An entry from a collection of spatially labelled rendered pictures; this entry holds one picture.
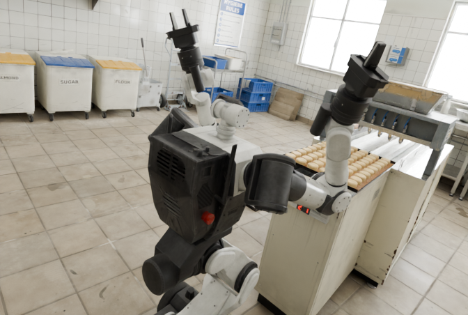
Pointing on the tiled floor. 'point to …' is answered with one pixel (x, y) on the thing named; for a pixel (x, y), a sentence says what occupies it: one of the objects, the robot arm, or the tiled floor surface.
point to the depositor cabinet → (395, 209)
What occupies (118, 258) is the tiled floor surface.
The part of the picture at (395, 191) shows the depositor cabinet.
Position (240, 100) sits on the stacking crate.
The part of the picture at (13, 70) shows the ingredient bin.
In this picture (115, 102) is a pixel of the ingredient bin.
